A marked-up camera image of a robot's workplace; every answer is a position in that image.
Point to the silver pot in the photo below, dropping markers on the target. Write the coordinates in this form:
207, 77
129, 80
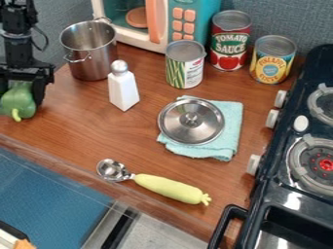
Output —
89, 48

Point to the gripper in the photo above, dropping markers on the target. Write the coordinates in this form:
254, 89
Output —
24, 72

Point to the silver pot lid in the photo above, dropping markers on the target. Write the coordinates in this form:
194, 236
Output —
190, 120

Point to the pineapple can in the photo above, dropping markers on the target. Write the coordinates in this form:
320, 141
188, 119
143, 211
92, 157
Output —
272, 61

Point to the light blue cloth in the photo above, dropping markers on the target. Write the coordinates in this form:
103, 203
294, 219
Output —
229, 129

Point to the toy microwave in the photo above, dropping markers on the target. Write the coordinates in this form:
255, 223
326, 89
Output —
161, 20

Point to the white salt shaker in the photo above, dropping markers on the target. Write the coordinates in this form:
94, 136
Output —
122, 89

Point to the green toy pepper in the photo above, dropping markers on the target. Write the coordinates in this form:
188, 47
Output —
18, 103

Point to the toy stove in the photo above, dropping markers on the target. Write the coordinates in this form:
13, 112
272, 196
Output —
295, 155

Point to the green bean can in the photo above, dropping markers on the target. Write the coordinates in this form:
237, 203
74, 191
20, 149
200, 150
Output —
184, 66

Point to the tomato sauce can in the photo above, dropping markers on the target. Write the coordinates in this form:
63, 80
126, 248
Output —
229, 42

